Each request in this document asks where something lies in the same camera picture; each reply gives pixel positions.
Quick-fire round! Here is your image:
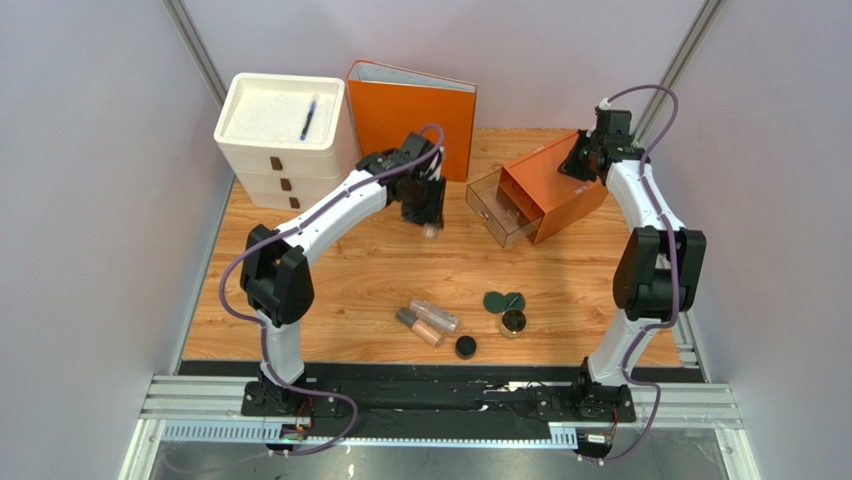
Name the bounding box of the aluminium frame rail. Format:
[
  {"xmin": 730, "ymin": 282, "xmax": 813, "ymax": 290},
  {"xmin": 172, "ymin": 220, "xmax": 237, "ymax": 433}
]
[{"xmin": 120, "ymin": 362, "xmax": 759, "ymax": 479}]

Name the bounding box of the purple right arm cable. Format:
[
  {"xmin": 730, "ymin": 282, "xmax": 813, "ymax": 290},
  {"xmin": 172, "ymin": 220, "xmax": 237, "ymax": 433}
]
[{"xmin": 576, "ymin": 84, "xmax": 682, "ymax": 465}]

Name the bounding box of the dark green compact disc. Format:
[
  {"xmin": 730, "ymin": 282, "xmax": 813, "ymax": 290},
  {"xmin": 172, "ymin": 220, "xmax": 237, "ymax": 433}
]
[{"xmin": 482, "ymin": 291, "xmax": 508, "ymax": 314}]

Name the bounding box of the beige foundation bottle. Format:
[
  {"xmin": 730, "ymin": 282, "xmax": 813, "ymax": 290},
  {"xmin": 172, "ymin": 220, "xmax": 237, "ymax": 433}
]
[{"xmin": 422, "ymin": 223, "xmax": 443, "ymax": 239}]

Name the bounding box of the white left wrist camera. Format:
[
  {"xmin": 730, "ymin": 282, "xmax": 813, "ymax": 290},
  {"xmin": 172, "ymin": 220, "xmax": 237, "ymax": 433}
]
[{"xmin": 423, "ymin": 147, "xmax": 444, "ymax": 181}]

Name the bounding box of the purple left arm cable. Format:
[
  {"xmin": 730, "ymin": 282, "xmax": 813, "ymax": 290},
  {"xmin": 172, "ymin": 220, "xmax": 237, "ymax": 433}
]
[{"xmin": 218, "ymin": 123, "xmax": 446, "ymax": 458}]

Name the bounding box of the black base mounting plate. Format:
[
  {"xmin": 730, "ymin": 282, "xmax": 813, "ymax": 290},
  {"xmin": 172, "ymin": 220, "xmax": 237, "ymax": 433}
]
[{"xmin": 240, "ymin": 379, "xmax": 637, "ymax": 424}]

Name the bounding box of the blue pen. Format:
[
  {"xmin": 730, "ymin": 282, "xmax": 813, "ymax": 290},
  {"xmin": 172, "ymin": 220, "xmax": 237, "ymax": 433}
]
[{"xmin": 299, "ymin": 94, "xmax": 319, "ymax": 141}]

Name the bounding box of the white three-drawer storage box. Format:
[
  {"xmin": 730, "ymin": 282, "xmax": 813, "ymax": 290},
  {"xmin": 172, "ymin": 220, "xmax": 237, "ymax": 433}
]
[{"xmin": 214, "ymin": 73, "xmax": 360, "ymax": 211}]

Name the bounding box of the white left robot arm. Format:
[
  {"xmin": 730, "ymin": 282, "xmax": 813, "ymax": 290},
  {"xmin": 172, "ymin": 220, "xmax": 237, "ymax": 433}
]
[{"xmin": 239, "ymin": 132, "xmax": 447, "ymax": 416}]

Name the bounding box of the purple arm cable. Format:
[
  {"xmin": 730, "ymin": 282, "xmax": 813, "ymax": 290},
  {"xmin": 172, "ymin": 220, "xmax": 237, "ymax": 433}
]
[
  {"xmin": 576, "ymin": 84, "xmax": 682, "ymax": 465},
  {"xmin": 218, "ymin": 123, "xmax": 446, "ymax": 458}
]

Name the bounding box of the black round jar lid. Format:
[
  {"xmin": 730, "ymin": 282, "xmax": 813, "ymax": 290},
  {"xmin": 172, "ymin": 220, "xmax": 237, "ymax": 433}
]
[{"xmin": 454, "ymin": 335, "xmax": 478, "ymax": 360}]

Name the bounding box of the clear tube bottle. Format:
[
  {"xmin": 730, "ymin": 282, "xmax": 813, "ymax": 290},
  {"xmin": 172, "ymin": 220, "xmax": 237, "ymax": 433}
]
[{"xmin": 408, "ymin": 299, "xmax": 460, "ymax": 334}]

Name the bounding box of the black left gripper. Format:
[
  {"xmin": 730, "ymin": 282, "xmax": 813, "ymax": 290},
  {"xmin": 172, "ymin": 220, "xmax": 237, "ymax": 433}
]
[{"xmin": 400, "ymin": 174, "xmax": 449, "ymax": 231}]

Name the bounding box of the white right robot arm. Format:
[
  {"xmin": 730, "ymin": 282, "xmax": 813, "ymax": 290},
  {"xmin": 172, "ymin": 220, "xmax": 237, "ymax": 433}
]
[{"xmin": 559, "ymin": 106, "xmax": 707, "ymax": 420}]

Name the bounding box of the orange drawer cabinet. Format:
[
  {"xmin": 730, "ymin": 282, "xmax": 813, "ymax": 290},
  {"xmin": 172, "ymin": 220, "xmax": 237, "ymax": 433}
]
[{"xmin": 498, "ymin": 130, "xmax": 608, "ymax": 245}]

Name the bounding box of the orange ring binder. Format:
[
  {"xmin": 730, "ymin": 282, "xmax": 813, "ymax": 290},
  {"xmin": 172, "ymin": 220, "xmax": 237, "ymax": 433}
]
[{"xmin": 346, "ymin": 60, "xmax": 478, "ymax": 182}]

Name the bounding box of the clear drawer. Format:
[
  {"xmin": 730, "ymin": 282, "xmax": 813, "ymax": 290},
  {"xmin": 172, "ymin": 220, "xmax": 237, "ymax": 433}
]
[{"xmin": 465, "ymin": 170, "xmax": 543, "ymax": 248}]

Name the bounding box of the pink foundation bottle grey cap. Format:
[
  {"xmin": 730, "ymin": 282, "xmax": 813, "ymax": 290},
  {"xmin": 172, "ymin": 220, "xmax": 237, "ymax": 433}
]
[{"xmin": 395, "ymin": 308, "xmax": 443, "ymax": 348}]

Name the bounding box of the gold cream jar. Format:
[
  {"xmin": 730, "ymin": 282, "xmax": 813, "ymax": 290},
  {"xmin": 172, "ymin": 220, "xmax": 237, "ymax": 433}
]
[{"xmin": 498, "ymin": 309, "xmax": 527, "ymax": 339}]

